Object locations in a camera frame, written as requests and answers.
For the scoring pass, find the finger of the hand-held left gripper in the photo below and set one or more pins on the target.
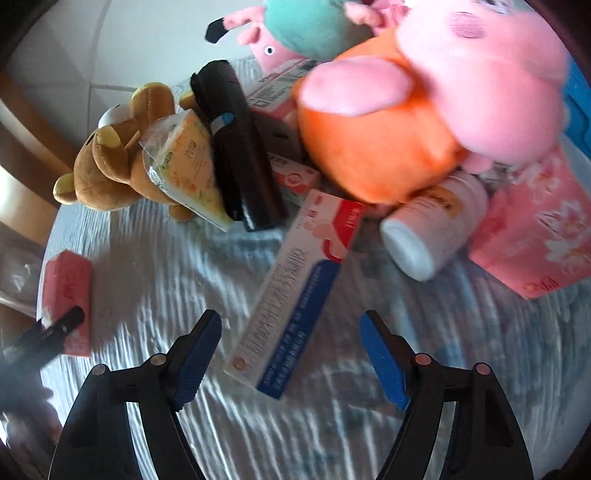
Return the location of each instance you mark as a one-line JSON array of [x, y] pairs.
[[55, 330]]

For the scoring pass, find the blue plastic container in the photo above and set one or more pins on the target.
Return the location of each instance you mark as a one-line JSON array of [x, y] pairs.
[[579, 106]]

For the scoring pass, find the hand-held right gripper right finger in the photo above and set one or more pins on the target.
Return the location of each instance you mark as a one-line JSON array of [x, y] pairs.
[[383, 360]]

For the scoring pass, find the yellow tissue pack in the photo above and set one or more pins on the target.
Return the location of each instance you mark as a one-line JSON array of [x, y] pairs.
[[189, 170]]

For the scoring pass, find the light blue blanket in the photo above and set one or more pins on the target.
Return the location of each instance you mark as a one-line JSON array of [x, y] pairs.
[[161, 277]]

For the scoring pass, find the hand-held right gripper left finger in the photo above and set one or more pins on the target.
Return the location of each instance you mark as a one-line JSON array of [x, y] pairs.
[[198, 355]]

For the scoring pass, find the small red white box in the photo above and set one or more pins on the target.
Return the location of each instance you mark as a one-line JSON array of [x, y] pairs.
[[295, 177]]

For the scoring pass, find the wooden furniture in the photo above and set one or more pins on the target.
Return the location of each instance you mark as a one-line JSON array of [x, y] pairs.
[[23, 138]]

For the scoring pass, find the white round object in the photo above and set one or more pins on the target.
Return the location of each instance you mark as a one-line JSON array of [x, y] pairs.
[[111, 115]]

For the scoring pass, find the small pink pig plush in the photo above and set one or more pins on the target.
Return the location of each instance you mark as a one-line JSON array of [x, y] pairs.
[[295, 27]]

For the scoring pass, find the black folding umbrella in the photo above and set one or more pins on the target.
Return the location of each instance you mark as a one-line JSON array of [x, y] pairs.
[[244, 170]]

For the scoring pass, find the long toothpaste box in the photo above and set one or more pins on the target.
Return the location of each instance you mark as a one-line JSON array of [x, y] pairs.
[[295, 295]]

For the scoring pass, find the brown teddy bear plush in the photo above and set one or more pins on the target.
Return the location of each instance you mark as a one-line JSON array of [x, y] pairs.
[[115, 170]]

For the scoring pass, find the white plastic bottle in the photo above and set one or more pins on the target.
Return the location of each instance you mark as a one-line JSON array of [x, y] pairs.
[[425, 230]]

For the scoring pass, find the large pig plush orange dress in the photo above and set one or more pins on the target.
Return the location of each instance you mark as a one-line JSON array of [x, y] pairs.
[[383, 138]]

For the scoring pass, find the dark grey box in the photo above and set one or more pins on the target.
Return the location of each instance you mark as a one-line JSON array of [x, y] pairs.
[[277, 134]]

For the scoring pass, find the pink flower tissue pack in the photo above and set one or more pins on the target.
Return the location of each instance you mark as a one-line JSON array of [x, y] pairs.
[[531, 230], [64, 286]]

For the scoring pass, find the clear plastic bag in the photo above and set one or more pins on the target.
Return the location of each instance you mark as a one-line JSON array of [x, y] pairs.
[[18, 277]]

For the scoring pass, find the pink white labelled carton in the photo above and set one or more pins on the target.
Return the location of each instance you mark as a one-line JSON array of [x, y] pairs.
[[272, 92]]

